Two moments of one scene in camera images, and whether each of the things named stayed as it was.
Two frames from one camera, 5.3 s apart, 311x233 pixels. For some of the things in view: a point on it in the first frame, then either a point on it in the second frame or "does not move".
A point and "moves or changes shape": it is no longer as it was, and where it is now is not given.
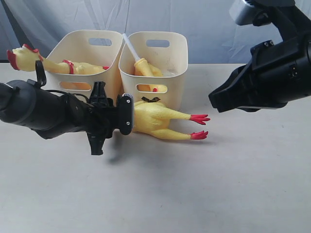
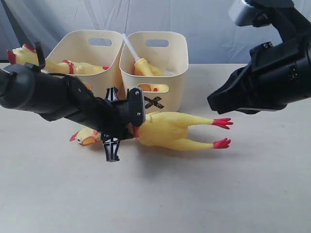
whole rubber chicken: x=24 y=58 does not move
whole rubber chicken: x=154 y=117 moves or changes shape
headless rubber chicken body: x=157 y=73 does not move
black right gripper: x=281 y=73 does not move
